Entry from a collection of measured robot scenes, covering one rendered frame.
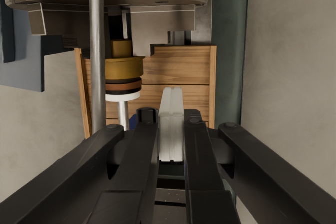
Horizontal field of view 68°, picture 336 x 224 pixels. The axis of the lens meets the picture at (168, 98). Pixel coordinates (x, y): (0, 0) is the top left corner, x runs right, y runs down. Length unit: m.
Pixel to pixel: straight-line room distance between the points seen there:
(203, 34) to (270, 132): 1.15
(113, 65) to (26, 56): 0.58
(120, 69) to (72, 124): 1.48
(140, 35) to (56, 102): 1.50
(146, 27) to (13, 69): 0.67
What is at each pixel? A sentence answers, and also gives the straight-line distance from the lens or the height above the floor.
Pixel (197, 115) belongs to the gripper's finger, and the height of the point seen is 1.36.
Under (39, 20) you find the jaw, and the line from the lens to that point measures 0.37.
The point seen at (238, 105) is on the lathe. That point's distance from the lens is 1.03.
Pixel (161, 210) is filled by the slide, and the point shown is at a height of 0.97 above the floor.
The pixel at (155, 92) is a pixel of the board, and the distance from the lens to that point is 0.66.
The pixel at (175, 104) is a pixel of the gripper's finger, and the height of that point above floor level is 1.36.
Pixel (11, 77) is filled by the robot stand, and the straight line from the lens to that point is 1.02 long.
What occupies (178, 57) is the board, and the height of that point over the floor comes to 0.89.
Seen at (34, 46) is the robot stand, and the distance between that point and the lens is 0.94.
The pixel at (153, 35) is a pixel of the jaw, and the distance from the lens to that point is 0.42.
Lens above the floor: 1.51
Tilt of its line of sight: 72 degrees down
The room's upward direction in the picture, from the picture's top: 152 degrees counter-clockwise
